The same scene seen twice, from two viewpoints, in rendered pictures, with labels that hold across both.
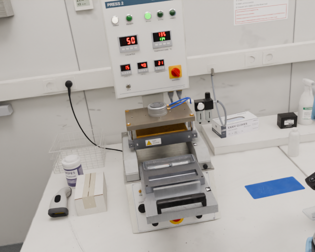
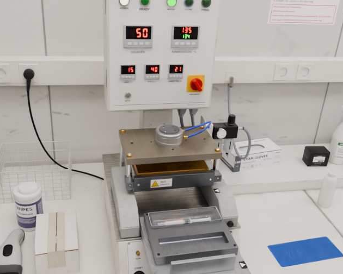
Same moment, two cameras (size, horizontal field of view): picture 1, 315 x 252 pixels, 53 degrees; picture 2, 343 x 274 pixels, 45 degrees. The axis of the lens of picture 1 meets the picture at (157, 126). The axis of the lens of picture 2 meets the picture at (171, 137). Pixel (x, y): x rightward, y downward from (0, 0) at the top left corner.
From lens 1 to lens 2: 25 cm
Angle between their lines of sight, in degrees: 10
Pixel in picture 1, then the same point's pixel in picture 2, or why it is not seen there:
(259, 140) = (282, 181)
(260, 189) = (288, 253)
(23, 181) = not seen: outside the picture
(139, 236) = not seen: outside the picture
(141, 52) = (154, 51)
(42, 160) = not seen: outside the picture
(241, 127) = (259, 160)
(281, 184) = (314, 247)
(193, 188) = (225, 264)
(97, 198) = (68, 255)
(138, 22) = (156, 8)
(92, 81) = (64, 74)
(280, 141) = (308, 184)
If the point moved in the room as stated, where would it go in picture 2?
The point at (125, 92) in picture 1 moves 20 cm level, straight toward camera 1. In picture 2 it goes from (121, 104) to (132, 133)
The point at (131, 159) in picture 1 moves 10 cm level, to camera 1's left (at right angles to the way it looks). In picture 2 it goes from (129, 206) to (91, 207)
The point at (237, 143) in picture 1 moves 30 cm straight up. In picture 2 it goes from (254, 182) to (267, 112)
